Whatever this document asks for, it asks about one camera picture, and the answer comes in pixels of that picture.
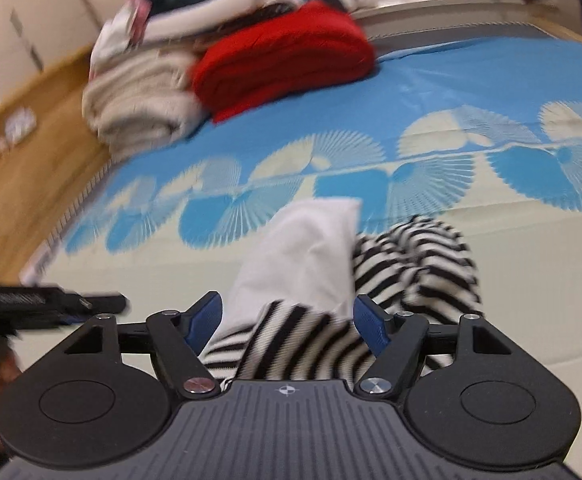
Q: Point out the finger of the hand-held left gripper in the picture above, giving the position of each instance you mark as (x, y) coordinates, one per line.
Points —
(101, 304)

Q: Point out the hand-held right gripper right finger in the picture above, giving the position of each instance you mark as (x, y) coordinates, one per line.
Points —
(369, 323)

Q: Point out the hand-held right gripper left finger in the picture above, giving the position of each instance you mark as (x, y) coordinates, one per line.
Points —
(203, 323)

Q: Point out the black white striped shirt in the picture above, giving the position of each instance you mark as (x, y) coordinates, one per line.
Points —
(311, 340)

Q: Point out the blue cream printed bed sheet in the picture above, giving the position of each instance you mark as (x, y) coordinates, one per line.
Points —
(521, 260)

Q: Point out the small white floor object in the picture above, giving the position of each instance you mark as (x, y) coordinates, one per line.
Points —
(18, 127)

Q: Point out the cream folded knit blanket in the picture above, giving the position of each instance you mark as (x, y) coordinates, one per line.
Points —
(141, 105)

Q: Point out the red folded knit sweater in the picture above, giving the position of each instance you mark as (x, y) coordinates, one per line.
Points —
(281, 55)

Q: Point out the white folded cloth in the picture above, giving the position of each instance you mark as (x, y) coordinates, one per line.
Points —
(221, 15)

